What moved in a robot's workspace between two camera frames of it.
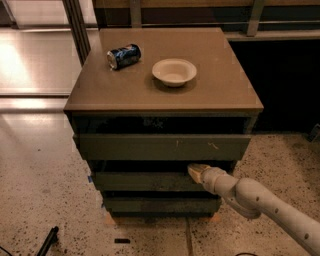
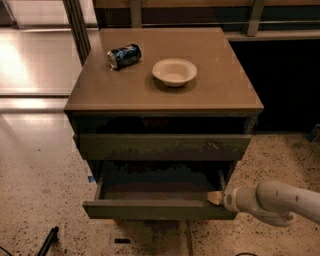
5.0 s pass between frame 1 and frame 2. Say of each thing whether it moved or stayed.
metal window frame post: stayed
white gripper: moved
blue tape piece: stayed
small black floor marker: stayed
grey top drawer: stayed
